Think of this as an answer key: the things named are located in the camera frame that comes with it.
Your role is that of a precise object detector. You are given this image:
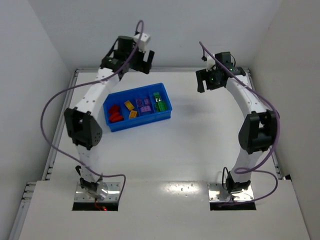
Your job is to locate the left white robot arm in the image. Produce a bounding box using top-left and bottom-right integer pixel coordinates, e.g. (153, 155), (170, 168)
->
(64, 33), (155, 195)

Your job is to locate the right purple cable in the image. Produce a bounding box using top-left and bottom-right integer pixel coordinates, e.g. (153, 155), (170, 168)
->
(199, 41), (280, 206)

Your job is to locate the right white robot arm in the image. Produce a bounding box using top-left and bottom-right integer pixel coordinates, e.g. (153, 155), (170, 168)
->
(195, 52), (278, 193)

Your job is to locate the blue divided plastic tray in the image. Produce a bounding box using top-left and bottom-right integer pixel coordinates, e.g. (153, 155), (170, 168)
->
(103, 83), (172, 132)

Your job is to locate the yellow lego plate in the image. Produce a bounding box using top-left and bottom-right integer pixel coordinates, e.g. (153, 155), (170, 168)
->
(124, 100), (135, 111)

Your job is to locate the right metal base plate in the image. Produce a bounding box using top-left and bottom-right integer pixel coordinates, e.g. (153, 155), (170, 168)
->
(207, 182), (255, 204)

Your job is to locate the purple butterfly lego brick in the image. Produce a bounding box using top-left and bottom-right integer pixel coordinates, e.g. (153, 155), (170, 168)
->
(135, 97), (144, 108)

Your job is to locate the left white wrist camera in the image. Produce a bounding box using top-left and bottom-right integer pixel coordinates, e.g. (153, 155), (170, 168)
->
(133, 33), (151, 52)

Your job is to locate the metal base plate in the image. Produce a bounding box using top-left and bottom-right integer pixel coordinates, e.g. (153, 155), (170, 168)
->
(74, 182), (121, 203)
(207, 182), (255, 204)

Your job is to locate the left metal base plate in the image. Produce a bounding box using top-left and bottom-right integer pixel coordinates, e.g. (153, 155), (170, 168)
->
(74, 182), (121, 203)

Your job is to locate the large green lego plate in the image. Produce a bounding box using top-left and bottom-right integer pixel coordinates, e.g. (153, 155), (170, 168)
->
(155, 100), (167, 112)

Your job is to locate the plain purple rounded lego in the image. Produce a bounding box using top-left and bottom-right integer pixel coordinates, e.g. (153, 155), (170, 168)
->
(140, 105), (153, 116)

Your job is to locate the green lego brick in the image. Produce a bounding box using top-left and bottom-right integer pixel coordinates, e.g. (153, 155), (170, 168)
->
(153, 92), (162, 102)

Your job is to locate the aluminium frame rail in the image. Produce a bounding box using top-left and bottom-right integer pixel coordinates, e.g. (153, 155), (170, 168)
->
(8, 70), (79, 240)

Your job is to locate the small red lego brick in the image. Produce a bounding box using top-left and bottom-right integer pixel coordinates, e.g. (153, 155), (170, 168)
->
(108, 104), (121, 115)

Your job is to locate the yellow butterfly lego brick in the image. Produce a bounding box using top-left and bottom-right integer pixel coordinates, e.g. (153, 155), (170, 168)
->
(128, 110), (138, 119)

